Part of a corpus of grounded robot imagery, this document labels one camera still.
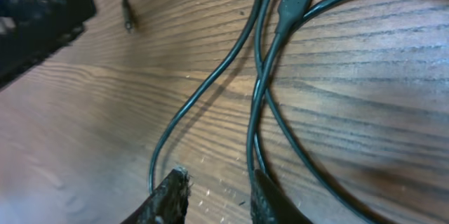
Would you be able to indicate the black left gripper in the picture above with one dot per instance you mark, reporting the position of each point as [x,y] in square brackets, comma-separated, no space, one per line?
[33,30]

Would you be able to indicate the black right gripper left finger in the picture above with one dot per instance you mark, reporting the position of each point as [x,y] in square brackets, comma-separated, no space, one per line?
[167,203]

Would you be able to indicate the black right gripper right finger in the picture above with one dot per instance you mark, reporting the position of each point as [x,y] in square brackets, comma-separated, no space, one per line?
[268,205]

